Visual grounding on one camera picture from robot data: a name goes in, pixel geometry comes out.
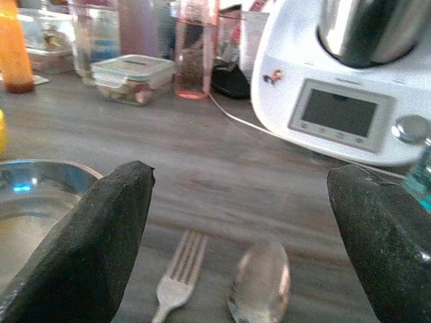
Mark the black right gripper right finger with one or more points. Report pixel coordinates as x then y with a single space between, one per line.
387 252

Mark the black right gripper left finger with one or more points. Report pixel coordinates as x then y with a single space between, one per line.
84 252

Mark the round stainless steel plate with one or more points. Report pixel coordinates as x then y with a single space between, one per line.
30 208

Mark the teal ceramic mug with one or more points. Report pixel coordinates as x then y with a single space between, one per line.
421 181

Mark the silver metal fork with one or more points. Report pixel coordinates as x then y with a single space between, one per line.
175 289

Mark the silver metal spoon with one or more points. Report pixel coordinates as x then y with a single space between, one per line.
259 289

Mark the yellow plastic bowl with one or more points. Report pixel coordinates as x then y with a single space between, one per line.
2 134

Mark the clear lidded food container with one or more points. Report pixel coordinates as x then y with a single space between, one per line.
131 77

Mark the clear glass bottle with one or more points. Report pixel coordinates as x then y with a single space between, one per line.
84 50

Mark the tall orange bottle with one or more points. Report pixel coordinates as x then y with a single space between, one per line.
15 50

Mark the large clear plastic box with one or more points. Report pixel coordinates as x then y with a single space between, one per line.
47 40

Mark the black rounded object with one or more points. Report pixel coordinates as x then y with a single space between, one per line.
232 84

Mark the white kitchen cooking machine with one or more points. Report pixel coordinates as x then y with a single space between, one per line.
286 50

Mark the purple bottle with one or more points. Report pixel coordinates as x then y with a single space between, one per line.
138 30

